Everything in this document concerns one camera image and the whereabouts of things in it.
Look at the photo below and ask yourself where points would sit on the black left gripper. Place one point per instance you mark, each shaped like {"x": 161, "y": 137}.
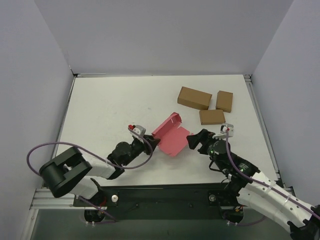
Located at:
{"x": 145, "y": 144}

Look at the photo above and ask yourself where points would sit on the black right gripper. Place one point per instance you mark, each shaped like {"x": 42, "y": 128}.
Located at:
{"x": 204, "y": 141}

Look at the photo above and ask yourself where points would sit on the pink cardboard box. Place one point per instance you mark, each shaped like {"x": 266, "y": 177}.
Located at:
{"x": 173, "y": 137}

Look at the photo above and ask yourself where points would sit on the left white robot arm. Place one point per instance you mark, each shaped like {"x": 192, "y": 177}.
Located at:
{"x": 70, "y": 172}

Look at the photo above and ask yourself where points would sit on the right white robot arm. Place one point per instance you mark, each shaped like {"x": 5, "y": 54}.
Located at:
{"x": 252, "y": 188}

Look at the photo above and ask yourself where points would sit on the brown cardboard box front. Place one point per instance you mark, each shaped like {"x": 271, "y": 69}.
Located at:
{"x": 212, "y": 117}

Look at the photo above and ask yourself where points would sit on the small brown box right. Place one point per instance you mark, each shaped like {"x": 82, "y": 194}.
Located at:
{"x": 224, "y": 101}

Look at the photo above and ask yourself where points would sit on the large brown cardboard box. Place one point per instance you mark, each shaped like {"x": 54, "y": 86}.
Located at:
{"x": 194, "y": 98}

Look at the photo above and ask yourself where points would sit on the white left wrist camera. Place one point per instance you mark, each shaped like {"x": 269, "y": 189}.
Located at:
{"x": 137, "y": 131}

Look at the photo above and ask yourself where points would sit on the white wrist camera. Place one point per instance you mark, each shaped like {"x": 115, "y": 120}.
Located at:
{"x": 137, "y": 131}
{"x": 227, "y": 129}

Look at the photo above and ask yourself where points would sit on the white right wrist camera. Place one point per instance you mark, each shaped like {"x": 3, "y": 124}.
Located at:
{"x": 227, "y": 129}

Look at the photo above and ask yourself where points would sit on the aluminium frame rail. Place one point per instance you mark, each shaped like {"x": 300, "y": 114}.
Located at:
{"x": 50, "y": 200}

